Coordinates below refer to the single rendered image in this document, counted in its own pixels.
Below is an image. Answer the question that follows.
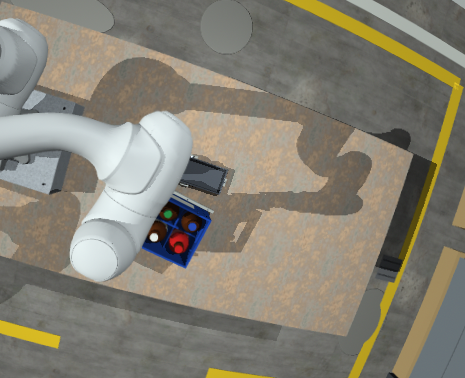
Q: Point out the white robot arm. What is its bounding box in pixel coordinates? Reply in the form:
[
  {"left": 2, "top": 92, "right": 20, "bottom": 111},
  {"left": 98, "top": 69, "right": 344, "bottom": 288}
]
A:
[{"left": 0, "top": 18, "right": 193, "bottom": 282}]

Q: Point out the brown bottle with white cap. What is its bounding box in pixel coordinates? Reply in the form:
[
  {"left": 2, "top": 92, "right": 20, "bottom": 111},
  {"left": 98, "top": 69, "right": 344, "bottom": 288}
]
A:
[{"left": 147, "top": 219, "right": 168, "bottom": 243}]

